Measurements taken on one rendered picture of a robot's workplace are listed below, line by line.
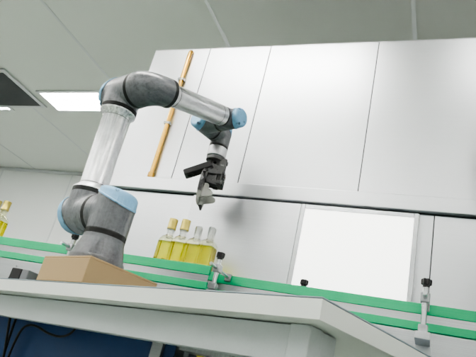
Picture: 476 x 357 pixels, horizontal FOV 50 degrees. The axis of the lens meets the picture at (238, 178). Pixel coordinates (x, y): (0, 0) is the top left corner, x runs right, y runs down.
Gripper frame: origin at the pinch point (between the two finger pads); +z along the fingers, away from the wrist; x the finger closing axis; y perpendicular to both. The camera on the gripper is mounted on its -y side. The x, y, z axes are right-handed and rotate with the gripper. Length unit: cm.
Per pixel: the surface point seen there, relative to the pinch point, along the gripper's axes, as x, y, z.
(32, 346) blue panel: 1, -44, 62
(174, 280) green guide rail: -9.8, 1.9, 31.5
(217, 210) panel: 16.0, 4.4, -4.5
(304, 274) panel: 7.4, 43.4, 16.9
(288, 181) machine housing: 13.1, 30.7, -21.0
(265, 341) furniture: -88, 42, 53
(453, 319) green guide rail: -20, 89, 29
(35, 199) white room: 396, -318, -111
